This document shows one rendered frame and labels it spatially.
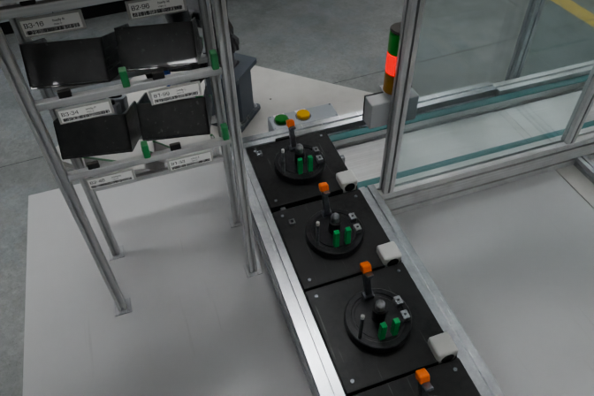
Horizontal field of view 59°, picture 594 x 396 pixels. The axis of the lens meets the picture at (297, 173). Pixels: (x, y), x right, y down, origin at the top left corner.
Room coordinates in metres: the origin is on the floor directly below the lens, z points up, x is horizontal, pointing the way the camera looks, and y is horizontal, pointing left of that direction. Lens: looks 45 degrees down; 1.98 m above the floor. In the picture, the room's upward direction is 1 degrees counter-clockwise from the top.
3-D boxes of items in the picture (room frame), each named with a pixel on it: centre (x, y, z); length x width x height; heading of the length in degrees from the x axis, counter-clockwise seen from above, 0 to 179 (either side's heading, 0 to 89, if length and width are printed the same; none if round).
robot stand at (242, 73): (1.41, 0.21, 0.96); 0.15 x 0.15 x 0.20; 66
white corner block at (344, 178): (0.98, -0.13, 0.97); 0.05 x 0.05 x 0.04; 18
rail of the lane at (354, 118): (1.27, -0.22, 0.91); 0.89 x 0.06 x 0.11; 108
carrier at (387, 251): (0.80, -0.09, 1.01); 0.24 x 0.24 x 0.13; 18
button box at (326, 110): (1.27, -0.02, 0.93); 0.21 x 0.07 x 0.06; 108
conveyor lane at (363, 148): (1.11, -0.30, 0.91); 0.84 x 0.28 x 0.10; 108
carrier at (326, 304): (0.56, -0.16, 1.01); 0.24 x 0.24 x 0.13; 18
